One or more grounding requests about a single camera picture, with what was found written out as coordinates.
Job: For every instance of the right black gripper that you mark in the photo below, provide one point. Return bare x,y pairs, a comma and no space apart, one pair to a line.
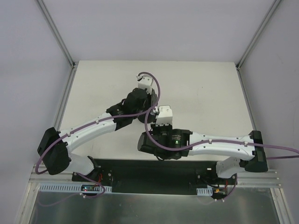
161,130

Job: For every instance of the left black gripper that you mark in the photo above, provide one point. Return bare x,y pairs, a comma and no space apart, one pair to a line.
148,115

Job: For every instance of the black phone stand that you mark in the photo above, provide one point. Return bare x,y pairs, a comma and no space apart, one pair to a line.
151,118

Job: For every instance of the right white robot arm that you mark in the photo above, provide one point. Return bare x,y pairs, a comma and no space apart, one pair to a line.
243,153

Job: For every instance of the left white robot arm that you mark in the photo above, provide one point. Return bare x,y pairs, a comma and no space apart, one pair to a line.
56,147

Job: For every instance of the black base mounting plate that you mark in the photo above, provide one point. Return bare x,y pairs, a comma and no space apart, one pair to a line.
158,177

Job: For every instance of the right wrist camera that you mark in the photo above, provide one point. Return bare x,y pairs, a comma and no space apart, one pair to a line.
164,115

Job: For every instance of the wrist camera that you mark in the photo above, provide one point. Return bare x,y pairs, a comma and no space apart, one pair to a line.
144,82
164,115

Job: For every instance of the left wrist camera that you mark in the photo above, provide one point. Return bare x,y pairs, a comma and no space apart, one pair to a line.
144,82

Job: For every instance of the right white cable duct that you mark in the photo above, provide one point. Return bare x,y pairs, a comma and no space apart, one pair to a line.
204,191

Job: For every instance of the white cable duct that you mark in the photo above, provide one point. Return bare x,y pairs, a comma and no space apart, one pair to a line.
70,188
204,191

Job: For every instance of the front aluminium rail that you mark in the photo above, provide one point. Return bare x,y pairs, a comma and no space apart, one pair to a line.
269,179

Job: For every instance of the left white cable duct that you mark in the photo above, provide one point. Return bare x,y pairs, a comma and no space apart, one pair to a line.
70,188

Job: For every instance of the left aluminium frame post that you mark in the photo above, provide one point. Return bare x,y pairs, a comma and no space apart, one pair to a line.
55,32

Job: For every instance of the aluminium frame post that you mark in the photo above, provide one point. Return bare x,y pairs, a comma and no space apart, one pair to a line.
258,33
55,32

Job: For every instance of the right aluminium frame post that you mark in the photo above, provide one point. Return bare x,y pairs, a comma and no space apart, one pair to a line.
258,33

